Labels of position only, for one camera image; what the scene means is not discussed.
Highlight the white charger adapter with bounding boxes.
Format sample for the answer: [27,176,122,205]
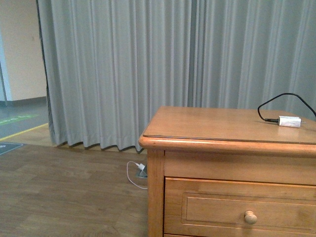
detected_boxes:
[278,116,306,128]

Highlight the white floor cable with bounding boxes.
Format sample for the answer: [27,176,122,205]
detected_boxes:
[126,161,148,190]

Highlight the grey curtain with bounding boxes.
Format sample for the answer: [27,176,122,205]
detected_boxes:
[37,0,316,150]

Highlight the wooden nightstand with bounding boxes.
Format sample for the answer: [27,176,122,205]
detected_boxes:
[139,107,316,237]

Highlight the black charging cable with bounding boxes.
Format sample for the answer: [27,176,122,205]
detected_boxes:
[257,92,316,123]

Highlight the grey floor socket box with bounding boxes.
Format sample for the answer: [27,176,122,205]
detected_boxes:
[136,165,148,179]

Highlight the white floor charger plug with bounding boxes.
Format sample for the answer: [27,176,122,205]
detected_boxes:
[136,163,146,171]

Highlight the drawer wooden knob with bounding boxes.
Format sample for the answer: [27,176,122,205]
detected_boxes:
[244,210,258,225]

